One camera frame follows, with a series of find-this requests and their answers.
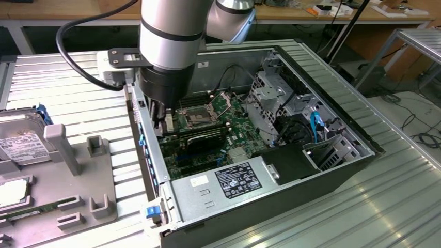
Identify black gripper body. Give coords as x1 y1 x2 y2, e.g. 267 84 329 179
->
137 65 196 109

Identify green GPU card black shroud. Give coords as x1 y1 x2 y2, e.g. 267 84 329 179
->
159 129 227 155

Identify CPU socket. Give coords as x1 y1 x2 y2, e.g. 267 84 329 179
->
184 106 217 129

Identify blue expansion slot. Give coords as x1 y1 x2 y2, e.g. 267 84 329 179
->
175 153 208 161

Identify metal socket cover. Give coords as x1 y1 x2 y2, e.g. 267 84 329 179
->
208 90 235 122

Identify long black expansion slot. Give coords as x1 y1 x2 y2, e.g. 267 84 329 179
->
181 163 221 176

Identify green Dell motherboard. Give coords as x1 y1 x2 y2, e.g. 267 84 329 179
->
156 89 265 181

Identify silver chipset heatsink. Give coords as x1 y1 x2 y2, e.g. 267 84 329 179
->
227 148 248 161

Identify silver drive cage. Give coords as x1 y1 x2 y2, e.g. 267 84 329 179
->
247 66 304 145

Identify grey plastic parts rack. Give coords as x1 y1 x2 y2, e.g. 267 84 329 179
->
0 123 121 248

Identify black power supply label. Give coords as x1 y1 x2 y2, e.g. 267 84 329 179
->
213 160 264 200

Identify grey power supply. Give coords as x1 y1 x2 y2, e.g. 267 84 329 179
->
169 156 287 225

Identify blue case latch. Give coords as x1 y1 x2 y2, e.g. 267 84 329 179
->
145 206 163 220

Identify silver hard disk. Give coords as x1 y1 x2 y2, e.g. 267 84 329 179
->
0 111 56 166

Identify wooden desk white legs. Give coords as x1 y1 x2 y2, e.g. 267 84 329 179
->
0 0 437 55

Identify green RAM stick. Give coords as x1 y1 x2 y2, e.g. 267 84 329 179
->
0 202 76 222

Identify silver CPU chip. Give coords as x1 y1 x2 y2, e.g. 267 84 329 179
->
0 179 30 208

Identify black open PC case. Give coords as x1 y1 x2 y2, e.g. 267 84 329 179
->
124 44 387 248

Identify perforated silver disk bay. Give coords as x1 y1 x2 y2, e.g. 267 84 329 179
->
303 126 367 172

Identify black equipment box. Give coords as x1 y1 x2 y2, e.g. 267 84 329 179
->
336 60 387 86

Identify black stand pole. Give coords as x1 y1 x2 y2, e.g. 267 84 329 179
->
325 0 371 64

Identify white and orange box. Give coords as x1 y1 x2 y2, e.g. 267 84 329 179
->
308 4 355 18

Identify white flat box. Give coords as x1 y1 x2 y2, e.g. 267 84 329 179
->
371 0 409 19

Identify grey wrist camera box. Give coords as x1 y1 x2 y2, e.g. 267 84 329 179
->
96 50 141 87

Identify thin black wire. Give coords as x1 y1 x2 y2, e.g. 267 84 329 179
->
216 64 244 95

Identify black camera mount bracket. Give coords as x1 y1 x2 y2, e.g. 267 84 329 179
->
108 47 155 70

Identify thick black camera cable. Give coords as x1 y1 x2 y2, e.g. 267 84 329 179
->
55 1 139 91

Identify thick black wire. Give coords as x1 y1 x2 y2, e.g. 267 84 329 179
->
275 77 308 147

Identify black plastic air duct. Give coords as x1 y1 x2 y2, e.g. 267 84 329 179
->
251 143 323 186

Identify blue wire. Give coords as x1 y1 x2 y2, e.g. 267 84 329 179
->
309 110 328 144

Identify aluminium frame side table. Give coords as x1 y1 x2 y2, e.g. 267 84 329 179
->
353 27 441 91

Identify black coiled cables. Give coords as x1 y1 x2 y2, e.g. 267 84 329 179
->
399 103 441 150

